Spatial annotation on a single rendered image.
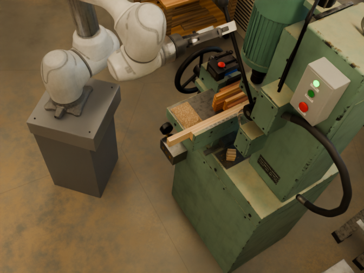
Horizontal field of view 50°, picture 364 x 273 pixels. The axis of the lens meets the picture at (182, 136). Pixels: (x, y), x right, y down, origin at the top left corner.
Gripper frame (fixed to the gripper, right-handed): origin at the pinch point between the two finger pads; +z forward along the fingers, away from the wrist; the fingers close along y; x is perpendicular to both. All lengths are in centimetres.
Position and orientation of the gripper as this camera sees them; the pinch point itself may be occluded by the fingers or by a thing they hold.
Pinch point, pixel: (221, 28)
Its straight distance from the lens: 137.8
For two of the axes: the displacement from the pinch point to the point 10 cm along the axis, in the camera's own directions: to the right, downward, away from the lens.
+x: -3.1, -9.0, -2.9
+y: 4.4, 1.3, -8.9
